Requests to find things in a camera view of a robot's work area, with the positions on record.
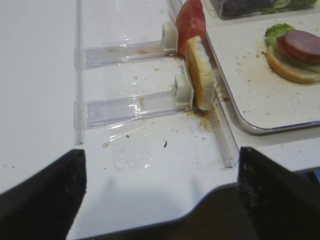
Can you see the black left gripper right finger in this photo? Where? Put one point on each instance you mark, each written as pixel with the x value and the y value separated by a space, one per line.
pixel 280 204

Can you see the tomato slice on stack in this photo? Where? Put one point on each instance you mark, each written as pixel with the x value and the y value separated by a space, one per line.
pixel 286 49

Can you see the green lettuce leaf on stack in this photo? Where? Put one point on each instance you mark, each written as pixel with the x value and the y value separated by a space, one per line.
pixel 278 30

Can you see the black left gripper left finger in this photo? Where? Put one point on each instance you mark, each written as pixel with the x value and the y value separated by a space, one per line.
pixel 45 206

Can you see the white pusher block near tomato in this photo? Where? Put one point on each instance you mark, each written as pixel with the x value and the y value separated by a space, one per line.
pixel 169 37

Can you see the clear rail track for tomato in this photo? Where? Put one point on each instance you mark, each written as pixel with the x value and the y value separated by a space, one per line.
pixel 96 57

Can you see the tomato slice on left rack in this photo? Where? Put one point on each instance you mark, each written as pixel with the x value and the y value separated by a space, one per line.
pixel 190 22

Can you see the bottom bun on tray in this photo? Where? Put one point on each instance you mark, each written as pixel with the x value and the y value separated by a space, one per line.
pixel 289 71

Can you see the bread slice on left rack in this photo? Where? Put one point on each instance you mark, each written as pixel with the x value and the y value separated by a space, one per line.
pixel 201 73

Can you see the white pusher block near bread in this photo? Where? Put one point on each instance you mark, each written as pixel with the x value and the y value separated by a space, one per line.
pixel 183 92

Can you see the clear rail track for bread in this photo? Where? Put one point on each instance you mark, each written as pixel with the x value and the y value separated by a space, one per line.
pixel 96 114

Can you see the clear plastic vegetable container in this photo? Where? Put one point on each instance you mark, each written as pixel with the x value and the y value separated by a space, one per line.
pixel 237 9

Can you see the sausage slice on stack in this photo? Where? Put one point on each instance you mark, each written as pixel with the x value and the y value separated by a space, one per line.
pixel 303 45

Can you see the white metal tray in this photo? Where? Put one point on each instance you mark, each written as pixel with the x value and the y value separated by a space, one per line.
pixel 264 102

